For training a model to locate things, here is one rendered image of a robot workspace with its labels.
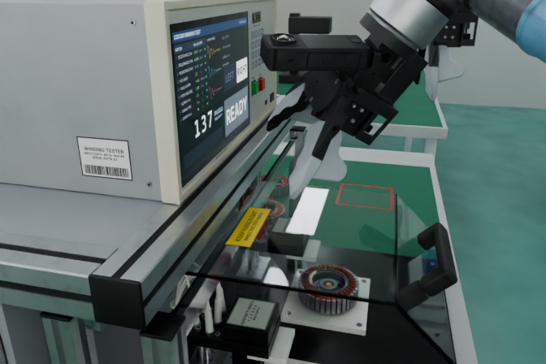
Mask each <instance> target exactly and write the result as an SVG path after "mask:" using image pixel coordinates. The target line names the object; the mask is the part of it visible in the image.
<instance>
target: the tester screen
mask: <svg viewBox="0 0 546 364"><path fill-rule="evenodd" d="M172 44H173V55H174V66H175V87H176V98H177V110H178V120H179V131H180V152H181V163H182V175H183V180H184V179H185V178H186V177H187V176H189V175H190V174H191V173H192V172H193V171H194V170H195V169H196V168H197V167H199V166H200V165H201V164H202V163H203V162H204V161H205V160H206V159H207V158H209V157H210V156H211V155H212V154H213V153H214V152H215V151H216V150H217V149H218V148H219V147H220V146H221V145H222V144H223V143H224V142H225V141H227V140H228V139H229V138H230V137H231V136H232V135H233V134H234V133H235V132H237V131H238V130H239V129H240V128H241V127H242V126H243V125H244V124H245V123H247V122H248V121H249V118H247V119H246V120H245V121H244V122H243V123H242V124H240V125H239V126H238V127H237V128H236V129H235V130H234V131H233V132H231V133H230V134H229V135H228V136H227V137H225V115H224V101H225V100H226V99H228V98H229V97H231V96H232V95H233V94H235V93H237V92H238V91H240V90H241V89H243V88H244V87H245V86H247V85H248V55H247V17H245V18H241V19H234V20H229V21H226V22H222V23H217V24H211V25H206V26H202V27H198V28H191V29H187V30H183V31H179V32H172ZM246 57H247V78H245V79H243V80H242V81H241V82H239V83H237V84H235V85H233V86H232V87H231V88H230V89H227V90H226V91H224V87H223V68H224V67H227V66H229V65H231V64H233V63H235V62H237V61H239V60H241V59H244V58H246ZM211 108H213V118H214V127H213V128H212V129H210V130H209V131H208V132H206V133H205V134H204V135H202V136H201V137H199V138H198V139H197V140H196V141H194V132H193V121H194V120H195V119H196V118H198V117H199V116H201V115H203V114H204V113H206V112H207V111H208V110H210V109H211ZM222 125H223V137H222V138H221V139H220V140H219V141H218V142H217V143H215V144H214V145H213V146H212V147H211V148H210V149H208V150H207V151H206V152H205V153H204V154H203V155H202V156H201V157H200V158H199V159H198V160H196V161H195V162H194V163H193V164H192V165H191V166H189V167H188V168H187V169H186V170H184V156H185V155H186V154H187V153H188V152H190V151H191V150H192V149H194V148H195V147H196V146H197V145H199V144H200V143H201V142H203V141H204V140H205V139H206V138H207V137H208V136H210V135H211V134H212V133H213V132H215V131H216V130H217V129H218V128H220V127H221V126H222Z"/></svg>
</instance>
